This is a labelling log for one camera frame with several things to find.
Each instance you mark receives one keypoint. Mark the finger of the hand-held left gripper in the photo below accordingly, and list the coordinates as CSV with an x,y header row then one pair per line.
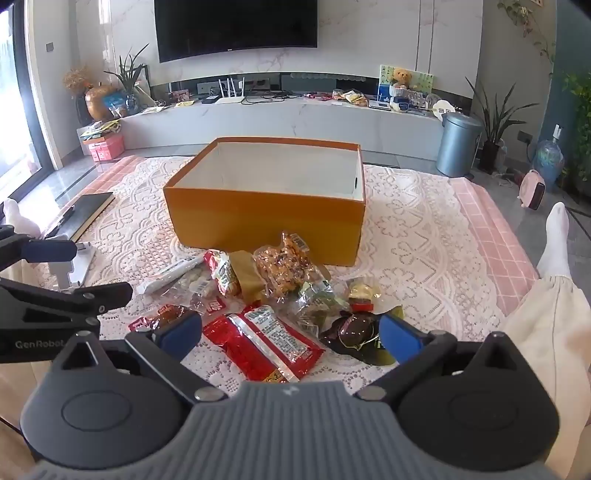
x,y
46,250
106,293

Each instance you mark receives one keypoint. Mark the clear packet of white nuts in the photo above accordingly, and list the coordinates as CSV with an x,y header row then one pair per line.
x,y
194,282

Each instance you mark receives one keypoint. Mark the green aloe plant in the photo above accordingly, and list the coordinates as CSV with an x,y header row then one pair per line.
x,y
129,78

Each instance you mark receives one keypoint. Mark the grey storage box orange rim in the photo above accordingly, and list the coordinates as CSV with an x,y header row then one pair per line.
x,y
258,221

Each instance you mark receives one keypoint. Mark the hanging green vine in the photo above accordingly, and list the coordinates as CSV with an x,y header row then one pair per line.
x,y
526,23

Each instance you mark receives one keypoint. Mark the large red snack packet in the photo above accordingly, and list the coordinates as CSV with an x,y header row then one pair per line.
x,y
240,346

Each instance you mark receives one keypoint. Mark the white plastic stand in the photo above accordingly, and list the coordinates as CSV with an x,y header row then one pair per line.
x,y
74,270

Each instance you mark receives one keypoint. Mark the dried flower bunch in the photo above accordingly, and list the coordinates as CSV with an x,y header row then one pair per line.
x,y
78,81

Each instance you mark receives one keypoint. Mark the potted snake plant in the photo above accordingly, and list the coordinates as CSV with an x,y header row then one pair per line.
x,y
491,134

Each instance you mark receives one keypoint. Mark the dark brown snack packet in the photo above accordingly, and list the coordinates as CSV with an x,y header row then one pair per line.
x,y
351,332

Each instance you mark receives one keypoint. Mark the black notebook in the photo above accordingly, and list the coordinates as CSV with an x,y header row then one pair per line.
x,y
90,210

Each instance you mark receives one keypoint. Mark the blue water jug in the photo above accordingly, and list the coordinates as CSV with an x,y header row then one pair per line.
x,y
548,159

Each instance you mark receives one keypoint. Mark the dark green snack wrapper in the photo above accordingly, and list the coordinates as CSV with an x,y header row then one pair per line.
x,y
374,354

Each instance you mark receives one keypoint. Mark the yellow paper stack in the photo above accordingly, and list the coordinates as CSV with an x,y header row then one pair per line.
x,y
99,129

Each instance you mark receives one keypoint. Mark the red and white snack packet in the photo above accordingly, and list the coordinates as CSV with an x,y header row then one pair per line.
x,y
224,277

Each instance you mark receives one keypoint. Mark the person's right leg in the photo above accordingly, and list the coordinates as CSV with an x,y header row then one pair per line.
x,y
549,332

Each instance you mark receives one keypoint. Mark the pink cardboard box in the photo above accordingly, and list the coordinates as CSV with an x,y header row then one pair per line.
x,y
107,147

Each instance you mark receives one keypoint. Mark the tall leafy green plant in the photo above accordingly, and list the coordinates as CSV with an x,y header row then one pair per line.
x,y
577,124

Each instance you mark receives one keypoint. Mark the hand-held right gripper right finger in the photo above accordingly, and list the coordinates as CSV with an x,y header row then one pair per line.
x,y
397,337

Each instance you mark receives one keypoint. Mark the pile of snack bags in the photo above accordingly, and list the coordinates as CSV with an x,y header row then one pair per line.
x,y
351,98

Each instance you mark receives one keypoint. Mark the person's leg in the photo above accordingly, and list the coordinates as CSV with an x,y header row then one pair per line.
x,y
16,219
549,332

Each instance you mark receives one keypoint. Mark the olive brown snack packet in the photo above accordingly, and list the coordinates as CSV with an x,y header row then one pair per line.
x,y
245,277

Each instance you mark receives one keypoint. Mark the white lace tablecloth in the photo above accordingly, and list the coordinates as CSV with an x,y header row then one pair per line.
x,y
415,240

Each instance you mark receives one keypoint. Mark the black flat television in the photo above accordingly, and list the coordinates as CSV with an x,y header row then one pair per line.
x,y
235,27

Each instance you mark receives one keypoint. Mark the person's left leg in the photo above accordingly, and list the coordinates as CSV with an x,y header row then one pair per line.
x,y
16,219

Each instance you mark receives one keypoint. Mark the braised snack packet red label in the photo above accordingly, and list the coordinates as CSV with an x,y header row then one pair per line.
x,y
152,321

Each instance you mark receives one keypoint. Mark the white marble television cabinet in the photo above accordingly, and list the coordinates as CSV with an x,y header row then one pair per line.
x,y
277,121

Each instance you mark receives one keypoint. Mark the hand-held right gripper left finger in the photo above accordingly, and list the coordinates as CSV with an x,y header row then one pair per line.
x,y
178,330

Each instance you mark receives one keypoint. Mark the brown teddy bear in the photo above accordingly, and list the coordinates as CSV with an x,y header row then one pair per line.
x,y
400,78

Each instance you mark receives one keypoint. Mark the green picture board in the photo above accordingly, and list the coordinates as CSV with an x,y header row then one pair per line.
x,y
422,81

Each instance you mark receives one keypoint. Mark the grey metal trash can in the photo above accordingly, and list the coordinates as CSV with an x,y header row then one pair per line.
x,y
458,145

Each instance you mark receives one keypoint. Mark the white round hand fan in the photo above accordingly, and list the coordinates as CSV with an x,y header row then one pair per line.
x,y
444,110

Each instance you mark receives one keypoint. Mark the pink fan heater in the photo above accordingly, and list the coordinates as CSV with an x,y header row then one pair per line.
x,y
532,189

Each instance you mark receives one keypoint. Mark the glass balcony door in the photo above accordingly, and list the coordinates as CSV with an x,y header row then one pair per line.
x,y
14,115

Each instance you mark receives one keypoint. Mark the pink checked mat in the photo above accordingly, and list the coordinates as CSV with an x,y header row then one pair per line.
x,y
494,230

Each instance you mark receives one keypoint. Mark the small gold snack packet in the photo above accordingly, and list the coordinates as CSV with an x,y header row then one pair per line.
x,y
364,290

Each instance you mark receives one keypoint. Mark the white router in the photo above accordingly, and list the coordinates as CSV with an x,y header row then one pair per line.
x,y
229,94

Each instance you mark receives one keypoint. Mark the clear packet of green candies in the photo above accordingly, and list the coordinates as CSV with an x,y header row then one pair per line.
x,y
318,304

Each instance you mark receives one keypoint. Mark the clear peanut snack packet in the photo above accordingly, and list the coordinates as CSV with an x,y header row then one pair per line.
x,y
281,267

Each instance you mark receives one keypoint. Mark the brown round vase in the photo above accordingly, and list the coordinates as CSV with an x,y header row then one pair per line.
x,y
98,104

